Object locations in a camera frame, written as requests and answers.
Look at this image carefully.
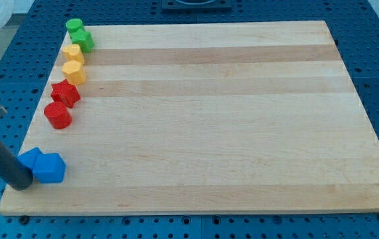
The yellow hexagon block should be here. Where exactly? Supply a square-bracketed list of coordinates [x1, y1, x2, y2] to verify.
[62, 60, 86, 86]

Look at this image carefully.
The red cylinder block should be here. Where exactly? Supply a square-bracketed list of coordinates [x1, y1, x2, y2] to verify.
[44, 102, 72, 129]

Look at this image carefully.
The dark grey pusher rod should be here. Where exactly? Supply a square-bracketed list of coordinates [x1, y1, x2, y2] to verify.
[0, 140, 34, 191]

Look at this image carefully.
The wooden board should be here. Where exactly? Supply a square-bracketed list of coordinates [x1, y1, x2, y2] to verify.
[0, 21, 379, 216]

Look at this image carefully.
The blue cube block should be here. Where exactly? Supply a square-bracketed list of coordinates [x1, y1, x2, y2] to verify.
[32, 153, 66, 184]

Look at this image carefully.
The green cylinder block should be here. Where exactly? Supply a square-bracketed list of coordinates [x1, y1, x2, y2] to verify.
[65, 18, 84, 34]

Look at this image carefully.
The yellow heart block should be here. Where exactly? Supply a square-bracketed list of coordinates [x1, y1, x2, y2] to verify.
[62, 44, 85, 64]

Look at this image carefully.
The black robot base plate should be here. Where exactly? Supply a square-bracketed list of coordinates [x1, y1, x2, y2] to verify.
[161, 0, 232, 12]

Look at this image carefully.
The green star block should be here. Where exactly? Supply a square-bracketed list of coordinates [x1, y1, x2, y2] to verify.
[70, 29, 94, 53]

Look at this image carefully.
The red star block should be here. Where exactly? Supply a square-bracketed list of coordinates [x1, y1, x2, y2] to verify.
[50, 79, 81, 108]

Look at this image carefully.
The blue triangle block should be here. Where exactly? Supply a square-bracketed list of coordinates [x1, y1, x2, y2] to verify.
[17, 147, 42, 170]

